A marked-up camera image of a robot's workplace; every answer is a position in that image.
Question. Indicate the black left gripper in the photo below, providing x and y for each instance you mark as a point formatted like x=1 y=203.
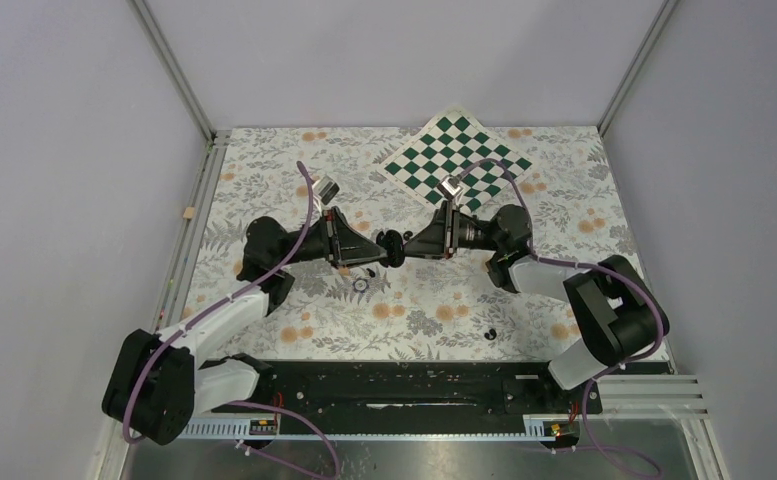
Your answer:
x=343 y=244

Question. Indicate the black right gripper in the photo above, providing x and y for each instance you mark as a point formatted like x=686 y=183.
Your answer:
x=441 y=238

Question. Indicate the black earbud charging case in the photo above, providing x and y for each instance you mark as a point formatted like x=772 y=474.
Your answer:
x=393 y=244

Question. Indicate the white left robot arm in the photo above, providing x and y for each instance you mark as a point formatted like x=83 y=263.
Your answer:
x=161 y=380

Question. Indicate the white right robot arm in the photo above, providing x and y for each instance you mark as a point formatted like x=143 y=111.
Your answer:
x=619 y=319

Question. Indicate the blue poker chip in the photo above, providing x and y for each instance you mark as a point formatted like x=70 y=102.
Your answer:
x=360 y=285

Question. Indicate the floral table mat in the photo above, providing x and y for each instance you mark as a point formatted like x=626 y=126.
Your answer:
x=424 y=310

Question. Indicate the green white chessboard mat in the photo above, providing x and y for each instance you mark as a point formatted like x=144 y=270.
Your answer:
x=449 y=143

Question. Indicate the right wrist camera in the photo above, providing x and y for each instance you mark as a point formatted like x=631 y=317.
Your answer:
x=451 y=188

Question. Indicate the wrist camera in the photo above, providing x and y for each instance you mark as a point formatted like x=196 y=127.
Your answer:
x=451 y=188
x=325 y=189

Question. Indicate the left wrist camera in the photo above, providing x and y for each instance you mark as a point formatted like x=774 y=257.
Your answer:
x=325 y=189

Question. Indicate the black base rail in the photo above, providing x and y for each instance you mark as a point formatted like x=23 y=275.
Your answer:
x=419 y=397

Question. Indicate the white cable duct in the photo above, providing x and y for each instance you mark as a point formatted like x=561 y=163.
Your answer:
x=267 y=427

